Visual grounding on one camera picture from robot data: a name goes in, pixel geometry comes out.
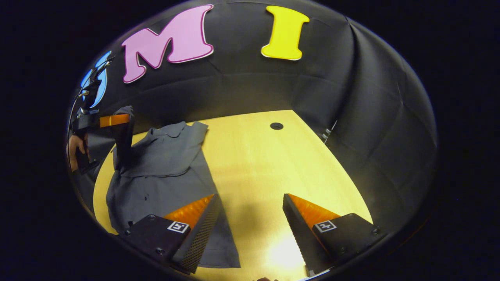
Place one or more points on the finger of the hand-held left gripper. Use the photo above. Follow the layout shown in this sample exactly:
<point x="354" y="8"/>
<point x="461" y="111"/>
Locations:
<point x="125" y="144"/>

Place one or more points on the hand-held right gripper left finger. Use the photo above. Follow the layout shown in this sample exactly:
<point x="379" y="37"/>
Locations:
<point x="199" y="242"/>

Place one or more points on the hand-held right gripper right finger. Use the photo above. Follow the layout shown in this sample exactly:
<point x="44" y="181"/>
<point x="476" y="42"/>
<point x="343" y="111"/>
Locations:
<point x="300" y="238"/>

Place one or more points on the grey long-sleeved shirt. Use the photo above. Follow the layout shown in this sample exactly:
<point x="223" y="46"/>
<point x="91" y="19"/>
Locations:
<point x="168" y="164"/>

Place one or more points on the white cloth clip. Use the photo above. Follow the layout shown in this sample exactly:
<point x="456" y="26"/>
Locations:
<point x="326" y="135"/>

